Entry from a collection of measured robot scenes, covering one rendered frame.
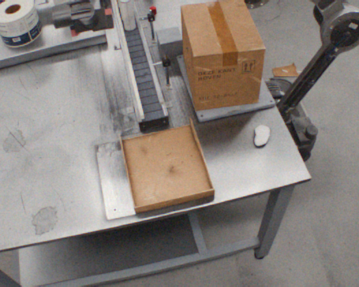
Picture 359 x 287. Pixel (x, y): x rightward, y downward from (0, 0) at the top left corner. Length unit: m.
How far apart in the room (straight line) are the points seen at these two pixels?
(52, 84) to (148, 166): 0.61
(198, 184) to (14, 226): 0.64
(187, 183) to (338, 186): 1.27
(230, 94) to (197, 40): 0.24
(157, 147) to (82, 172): 0.28
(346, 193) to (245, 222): 0.63
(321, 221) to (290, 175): 0.93
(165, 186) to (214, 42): 0.50
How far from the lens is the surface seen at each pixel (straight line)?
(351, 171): 2.51
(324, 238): 2.25
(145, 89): 1.55
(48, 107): 1.67
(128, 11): 1.77
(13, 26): 1.88
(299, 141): 2.19
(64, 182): 1.43
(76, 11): 1.22
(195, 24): 1.44
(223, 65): 1.36
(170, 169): 1.38
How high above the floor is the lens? 1.99
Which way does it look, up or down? 54 degrees down
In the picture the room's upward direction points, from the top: 5 degrees counter-clockwise
